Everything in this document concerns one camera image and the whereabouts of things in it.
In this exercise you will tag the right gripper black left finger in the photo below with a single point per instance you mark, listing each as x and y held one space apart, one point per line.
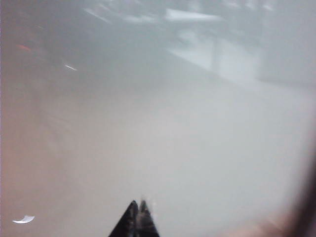
128 222

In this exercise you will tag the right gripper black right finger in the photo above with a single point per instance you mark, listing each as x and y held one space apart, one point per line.
146 222

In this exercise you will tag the white office table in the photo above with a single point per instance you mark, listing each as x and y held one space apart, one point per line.
192 14

